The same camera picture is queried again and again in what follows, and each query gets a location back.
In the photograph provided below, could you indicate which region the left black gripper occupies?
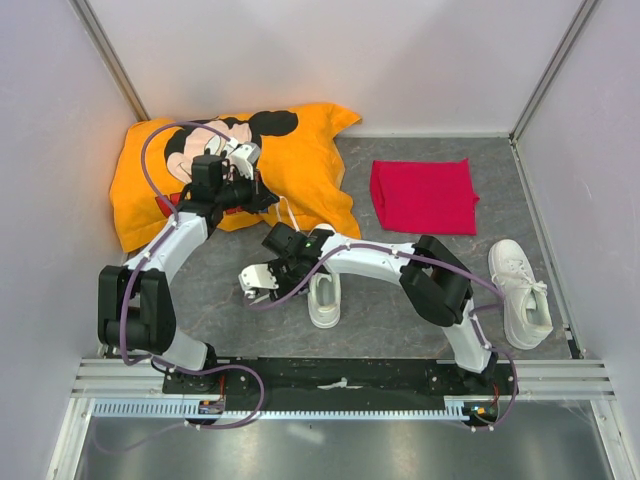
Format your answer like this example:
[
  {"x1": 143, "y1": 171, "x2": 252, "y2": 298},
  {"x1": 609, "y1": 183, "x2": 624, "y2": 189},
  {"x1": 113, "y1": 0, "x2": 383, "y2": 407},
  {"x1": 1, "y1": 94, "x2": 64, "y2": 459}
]
[{"x1": 215, "y1": 166, "x2": 279, "y2": 215}]

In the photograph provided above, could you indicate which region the white sneaker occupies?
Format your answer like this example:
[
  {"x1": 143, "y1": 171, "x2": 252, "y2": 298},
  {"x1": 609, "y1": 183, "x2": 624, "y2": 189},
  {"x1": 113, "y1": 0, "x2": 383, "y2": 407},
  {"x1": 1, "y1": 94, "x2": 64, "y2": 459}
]
[
  {"x1": 488, "y1": 239, "x2": 553, "y2": 350},
  {"x1": 247, "y1": 197, "x2": 344, "y2": 330}
]

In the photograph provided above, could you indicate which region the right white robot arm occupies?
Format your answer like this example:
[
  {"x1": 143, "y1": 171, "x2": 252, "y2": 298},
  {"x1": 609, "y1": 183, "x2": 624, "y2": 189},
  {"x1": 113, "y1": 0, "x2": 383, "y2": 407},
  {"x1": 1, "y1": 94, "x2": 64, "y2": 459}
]
[{"x1": 254, "y1": 222, "x2": 497, "y2": 394}]

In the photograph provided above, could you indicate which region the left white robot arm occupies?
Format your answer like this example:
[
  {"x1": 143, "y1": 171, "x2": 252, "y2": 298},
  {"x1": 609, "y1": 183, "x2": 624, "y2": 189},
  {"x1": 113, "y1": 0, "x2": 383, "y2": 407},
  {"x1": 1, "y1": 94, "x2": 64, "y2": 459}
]
[{"x1": 97, "y1": 154, "x2": 279, "y2": 393}]

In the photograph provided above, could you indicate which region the orange Mickey Mouse pillow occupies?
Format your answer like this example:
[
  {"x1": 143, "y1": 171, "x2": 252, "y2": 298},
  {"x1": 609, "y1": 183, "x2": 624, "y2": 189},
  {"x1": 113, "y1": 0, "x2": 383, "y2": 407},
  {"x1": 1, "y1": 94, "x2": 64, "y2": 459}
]
[{"x1": 110, "y1": 103, "x2": 361, "y2": 252}]

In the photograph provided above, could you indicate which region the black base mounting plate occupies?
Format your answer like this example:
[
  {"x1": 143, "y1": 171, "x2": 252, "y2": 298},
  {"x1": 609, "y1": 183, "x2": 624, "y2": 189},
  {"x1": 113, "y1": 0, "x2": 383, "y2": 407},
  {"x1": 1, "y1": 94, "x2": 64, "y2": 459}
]
[{"x1": 162, "y1": 357, "x2": 515, "y2": 410}]

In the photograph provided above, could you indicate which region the red folded cloth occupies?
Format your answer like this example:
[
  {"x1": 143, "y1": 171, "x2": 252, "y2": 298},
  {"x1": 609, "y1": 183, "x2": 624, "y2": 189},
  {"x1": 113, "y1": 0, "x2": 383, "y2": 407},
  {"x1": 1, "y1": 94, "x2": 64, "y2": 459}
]
[{"x1": 370, "y1": 158, "x2": 480, "y2": 236}]

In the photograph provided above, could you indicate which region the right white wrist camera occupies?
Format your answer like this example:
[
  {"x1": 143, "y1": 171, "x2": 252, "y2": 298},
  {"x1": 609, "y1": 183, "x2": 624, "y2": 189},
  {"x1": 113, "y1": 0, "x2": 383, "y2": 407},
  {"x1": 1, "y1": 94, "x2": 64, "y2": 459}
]
[{"x1": 238, "y1": 264, "x2": 278, "y2": 301}]

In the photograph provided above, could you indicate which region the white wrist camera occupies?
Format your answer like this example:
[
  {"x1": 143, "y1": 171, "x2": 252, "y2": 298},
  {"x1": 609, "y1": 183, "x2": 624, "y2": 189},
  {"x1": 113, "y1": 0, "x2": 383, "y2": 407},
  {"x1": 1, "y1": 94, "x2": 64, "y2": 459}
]
[
  {"x1": 224, "y1": 139, "x2": 261, "y2": 180},
  {"x1": 238, "y1": 264, "x2": 278, "y2": 301}
]

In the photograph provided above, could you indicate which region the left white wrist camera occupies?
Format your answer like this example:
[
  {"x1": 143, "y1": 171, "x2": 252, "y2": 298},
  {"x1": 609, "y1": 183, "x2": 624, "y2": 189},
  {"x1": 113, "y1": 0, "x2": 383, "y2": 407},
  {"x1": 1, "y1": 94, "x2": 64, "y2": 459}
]
[{"x1": 224, "y1": 139, "x2": 261, "y2": 180}]

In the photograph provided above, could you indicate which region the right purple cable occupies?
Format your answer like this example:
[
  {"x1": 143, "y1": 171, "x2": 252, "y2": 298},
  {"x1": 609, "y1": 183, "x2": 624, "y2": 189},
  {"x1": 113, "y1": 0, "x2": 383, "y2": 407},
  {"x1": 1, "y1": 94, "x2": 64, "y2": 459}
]
[{"x1": 248, "y1": 242, "x2": 521, "y2": 432}]

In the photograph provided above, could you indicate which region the purple cable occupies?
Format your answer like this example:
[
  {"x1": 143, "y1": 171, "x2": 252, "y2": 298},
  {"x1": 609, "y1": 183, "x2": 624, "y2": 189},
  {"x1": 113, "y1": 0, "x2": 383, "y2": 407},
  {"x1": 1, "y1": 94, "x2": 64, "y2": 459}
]
[
  {"x1": 117, "y1": 119, "x2": 269, "y2": 454},
  {"x1": 248, "y1": 242, "x2": 521, "y2": 432}
]

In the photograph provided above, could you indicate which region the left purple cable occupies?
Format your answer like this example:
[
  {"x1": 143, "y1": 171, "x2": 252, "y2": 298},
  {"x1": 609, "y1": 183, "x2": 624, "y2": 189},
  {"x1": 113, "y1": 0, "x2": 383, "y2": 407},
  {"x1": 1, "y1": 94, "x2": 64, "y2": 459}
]
[{"x1": 117, "y1": 119, "x2": 269, "y2": 454}]

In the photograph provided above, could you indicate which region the grey slotted cable duct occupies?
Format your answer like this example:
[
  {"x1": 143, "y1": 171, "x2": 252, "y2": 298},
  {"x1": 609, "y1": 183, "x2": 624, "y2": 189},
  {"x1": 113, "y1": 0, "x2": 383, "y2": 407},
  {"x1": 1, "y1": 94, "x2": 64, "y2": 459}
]
[{"x1": 92, "y1": 398, "x2": 469, "y2": 421}]

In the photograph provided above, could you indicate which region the aluminium rail frame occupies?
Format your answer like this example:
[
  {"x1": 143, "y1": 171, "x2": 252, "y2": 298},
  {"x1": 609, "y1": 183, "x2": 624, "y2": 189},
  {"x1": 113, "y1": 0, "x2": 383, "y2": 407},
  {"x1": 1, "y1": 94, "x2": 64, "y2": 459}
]
[{"x1": 35, "y1": 354, "x2": 636, "y2": 479}]

